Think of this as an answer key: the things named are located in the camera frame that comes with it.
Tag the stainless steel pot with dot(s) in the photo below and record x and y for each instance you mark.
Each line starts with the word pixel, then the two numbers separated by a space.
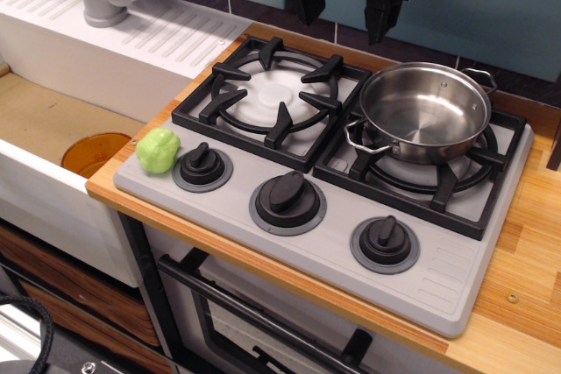
pixel 422 113

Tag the green toy cauliflower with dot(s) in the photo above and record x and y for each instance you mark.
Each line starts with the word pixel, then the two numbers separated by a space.
pixel 157 149

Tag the black middle stove knob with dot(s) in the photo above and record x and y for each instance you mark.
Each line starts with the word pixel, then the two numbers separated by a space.
pixel 288 205

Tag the black stove knob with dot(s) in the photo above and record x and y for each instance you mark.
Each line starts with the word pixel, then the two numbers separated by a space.
pixel 385 245
pixel 202 170
pixel 288 205

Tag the black left stove knob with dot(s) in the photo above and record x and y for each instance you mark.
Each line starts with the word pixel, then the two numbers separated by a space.
pixel 202 170

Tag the grey toy stove top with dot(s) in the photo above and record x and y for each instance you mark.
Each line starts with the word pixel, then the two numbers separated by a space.
pixel 438 292

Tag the black right stove knob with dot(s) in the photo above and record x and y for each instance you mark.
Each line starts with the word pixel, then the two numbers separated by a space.
pixel 385 245

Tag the black left burner grate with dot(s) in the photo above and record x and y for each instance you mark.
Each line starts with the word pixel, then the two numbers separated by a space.
pixel 271 103

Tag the black burner grate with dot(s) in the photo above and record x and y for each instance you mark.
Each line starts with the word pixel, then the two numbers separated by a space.
pixel 469 195
pixel 271 103

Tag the black right burner grate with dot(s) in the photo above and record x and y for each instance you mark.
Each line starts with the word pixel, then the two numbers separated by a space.
pixel 469 195

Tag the white toy sink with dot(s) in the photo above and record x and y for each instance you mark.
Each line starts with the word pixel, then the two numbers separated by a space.
pixel 63 80

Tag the orange plastic drain plate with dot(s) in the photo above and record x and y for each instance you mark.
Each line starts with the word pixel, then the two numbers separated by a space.
pixel 86 156

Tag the wooden drawer front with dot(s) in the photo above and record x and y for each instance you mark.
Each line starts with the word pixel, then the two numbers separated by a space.
pixel 83 300

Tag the oven door with black handle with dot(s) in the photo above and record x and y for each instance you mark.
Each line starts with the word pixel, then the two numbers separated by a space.
pixel 256 342

